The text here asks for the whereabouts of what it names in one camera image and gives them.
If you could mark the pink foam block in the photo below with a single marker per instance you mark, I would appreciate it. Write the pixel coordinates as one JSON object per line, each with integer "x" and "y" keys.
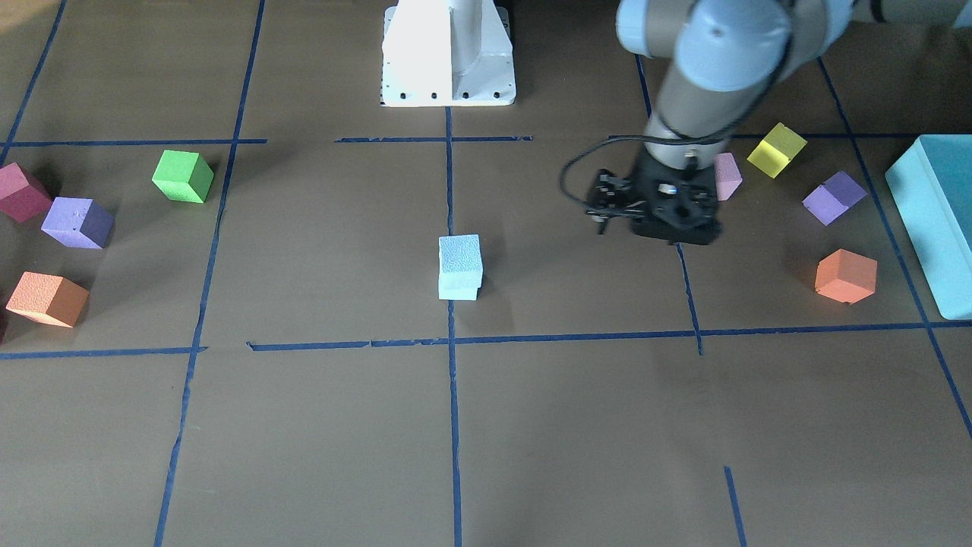
{"x": 727, "y": 174}

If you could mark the crimson foam block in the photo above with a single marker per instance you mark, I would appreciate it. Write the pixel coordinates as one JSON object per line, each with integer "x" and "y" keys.
{"x": 22, "y": 196}

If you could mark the yellow foam block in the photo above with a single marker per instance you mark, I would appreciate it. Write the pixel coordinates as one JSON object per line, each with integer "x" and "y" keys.
{"x": 777, "y": 150}

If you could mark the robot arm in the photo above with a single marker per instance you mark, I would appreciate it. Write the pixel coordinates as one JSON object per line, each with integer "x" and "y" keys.
{"x": 725, "y": 58}

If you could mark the light blue foam block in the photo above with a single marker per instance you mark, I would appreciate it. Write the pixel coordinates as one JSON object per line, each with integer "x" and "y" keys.
{"x": 458, "y": 293}
{"x": 461, "y": 264}

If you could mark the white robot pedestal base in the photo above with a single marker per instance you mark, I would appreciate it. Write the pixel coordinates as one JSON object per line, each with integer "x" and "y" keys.
{"x": 447, "y": 54}

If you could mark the green foam block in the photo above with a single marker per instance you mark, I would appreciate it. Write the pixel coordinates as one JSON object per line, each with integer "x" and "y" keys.
{"x": 183, "y": 176}

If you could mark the teal plastic bin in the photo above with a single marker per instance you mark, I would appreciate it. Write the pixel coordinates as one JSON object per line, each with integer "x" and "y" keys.
{"x": 931, "y": 185}

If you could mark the purple foam block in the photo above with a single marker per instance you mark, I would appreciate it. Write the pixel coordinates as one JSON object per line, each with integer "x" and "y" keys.
{"x": 834, "y": 197}
{"x": 78, "y": 223}

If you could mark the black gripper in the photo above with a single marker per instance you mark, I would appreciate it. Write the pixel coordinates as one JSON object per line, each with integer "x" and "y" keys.
{"x": 612, "y": 194}

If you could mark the orange foam block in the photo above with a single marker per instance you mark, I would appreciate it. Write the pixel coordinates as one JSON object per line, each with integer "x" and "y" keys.
{"x": 845, "y": 276}
{"x": 50, "y": 300}

